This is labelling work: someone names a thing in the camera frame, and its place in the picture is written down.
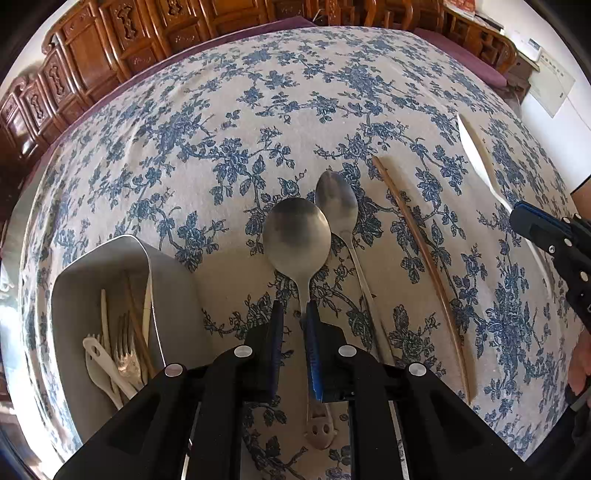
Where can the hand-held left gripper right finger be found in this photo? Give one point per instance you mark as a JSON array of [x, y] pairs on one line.
[[313, 341]]

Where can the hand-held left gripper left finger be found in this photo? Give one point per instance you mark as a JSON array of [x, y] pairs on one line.
[[277, 332]]

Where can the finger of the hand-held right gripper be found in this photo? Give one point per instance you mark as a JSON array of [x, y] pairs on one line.
[[551, 242], [535, 214]]

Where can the large cream spoon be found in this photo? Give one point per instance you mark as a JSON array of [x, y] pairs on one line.
[[295, 235]]

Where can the oval metal spoon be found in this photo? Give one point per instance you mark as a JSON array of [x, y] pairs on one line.
[[334, 198]]

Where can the metal fork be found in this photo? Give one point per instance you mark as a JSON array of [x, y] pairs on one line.
[[124, 350]]

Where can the white slotted plastic spork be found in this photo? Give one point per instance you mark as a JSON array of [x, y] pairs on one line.
[[97, 364]]

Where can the grey metal tray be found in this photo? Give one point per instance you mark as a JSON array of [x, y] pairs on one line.
[[83, 295]]

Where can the person's right hand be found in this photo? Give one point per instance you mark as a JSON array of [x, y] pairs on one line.
[[581, 364]]

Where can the white electrical panel door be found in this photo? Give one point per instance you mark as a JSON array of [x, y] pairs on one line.
[[551, 83]]

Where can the white router device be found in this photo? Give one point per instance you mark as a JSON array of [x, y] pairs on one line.
[[526, 45]]

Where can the purple armchair seat cushion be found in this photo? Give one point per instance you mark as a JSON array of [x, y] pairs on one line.
[[461, 57]]

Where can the carved wooden armchair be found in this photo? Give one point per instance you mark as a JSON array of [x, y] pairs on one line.
[[461, 32]]

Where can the blue floral tablecloth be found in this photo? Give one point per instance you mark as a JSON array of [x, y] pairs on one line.
[[277, 115]]

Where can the red gift box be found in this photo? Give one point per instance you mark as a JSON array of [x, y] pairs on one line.
[[461, 4]]

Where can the glass-top table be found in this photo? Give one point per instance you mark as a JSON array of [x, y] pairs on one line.
[[11, 240]]

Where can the carved wooden sofa bench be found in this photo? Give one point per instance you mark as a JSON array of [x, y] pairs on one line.
[[138, 41]]

